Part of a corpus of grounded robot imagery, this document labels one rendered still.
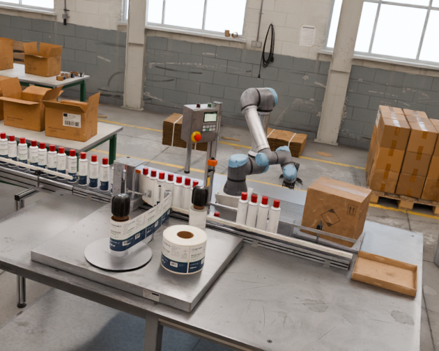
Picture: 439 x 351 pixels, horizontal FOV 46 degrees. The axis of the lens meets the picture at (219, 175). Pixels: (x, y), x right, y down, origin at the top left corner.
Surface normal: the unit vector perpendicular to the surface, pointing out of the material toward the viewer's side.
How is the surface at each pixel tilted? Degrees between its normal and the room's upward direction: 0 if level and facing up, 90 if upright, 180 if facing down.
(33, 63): 89
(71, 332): 1
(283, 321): 0
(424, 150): 91
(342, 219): 90
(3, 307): 0
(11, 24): 90
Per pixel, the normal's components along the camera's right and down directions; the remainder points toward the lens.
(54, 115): -0.14, 0.35
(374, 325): 0.11, -0.93
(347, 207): -0.48, 0.25
